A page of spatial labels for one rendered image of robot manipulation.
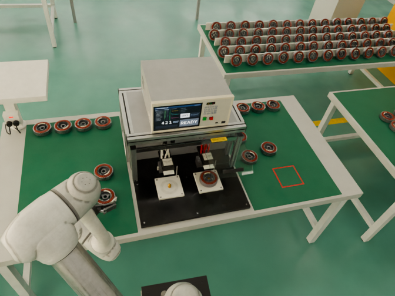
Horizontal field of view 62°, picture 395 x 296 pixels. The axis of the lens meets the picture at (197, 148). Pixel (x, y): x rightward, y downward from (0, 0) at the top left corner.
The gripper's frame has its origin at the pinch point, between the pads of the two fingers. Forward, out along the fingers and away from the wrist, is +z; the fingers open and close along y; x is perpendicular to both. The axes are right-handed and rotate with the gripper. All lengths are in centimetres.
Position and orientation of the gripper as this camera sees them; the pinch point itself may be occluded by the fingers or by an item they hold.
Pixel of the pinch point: (104, 197)
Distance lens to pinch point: 194.4
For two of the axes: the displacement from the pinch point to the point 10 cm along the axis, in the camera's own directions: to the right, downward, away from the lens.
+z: 1.5, -2.7, 9.5
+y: 9.7, 2.4, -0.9
